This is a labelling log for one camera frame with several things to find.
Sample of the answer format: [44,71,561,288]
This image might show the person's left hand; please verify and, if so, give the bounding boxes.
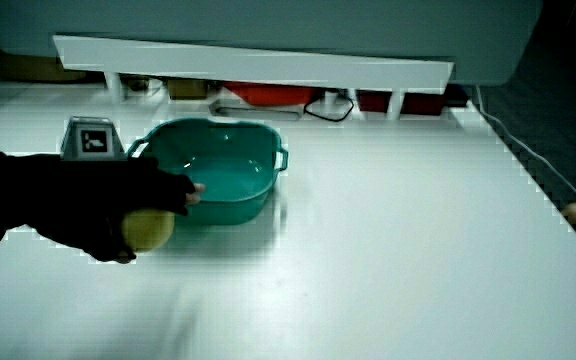
[36,116,207,265]

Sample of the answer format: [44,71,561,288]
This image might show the yellow pear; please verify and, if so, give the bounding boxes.
[120,208,176,253]

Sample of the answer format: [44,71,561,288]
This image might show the white desk shelf riser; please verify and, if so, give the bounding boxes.
[51,34,455,121]

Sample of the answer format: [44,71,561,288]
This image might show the white desk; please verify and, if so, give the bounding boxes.
[0,73,576,360]

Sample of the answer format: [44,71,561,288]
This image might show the small grey gadget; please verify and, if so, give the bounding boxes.
[125,75,163,97]

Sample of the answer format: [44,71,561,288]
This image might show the teal plastic basin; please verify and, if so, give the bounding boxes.
[126,117,290,226]

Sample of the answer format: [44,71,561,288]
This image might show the brown cardboard box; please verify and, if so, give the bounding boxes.
[0,51,88,84]

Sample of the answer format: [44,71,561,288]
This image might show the small brown box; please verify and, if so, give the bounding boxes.
[167,78,210,101]

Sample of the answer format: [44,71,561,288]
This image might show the flat white grey device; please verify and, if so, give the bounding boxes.
[208,97,306,122]

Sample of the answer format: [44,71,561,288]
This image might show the red plastic container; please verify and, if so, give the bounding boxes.
[222,81,320,108]

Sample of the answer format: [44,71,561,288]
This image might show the large pale grey panel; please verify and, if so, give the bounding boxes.
[0,0,544,87]

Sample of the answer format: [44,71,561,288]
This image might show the dark red box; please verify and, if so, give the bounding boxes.
[400,91,447,117]
[356,89,392,114]

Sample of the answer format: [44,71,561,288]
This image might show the black cable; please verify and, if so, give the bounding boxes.
[303,91,356,123]

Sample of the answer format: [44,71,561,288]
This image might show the white cable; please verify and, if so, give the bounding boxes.
[475,84,576,207]

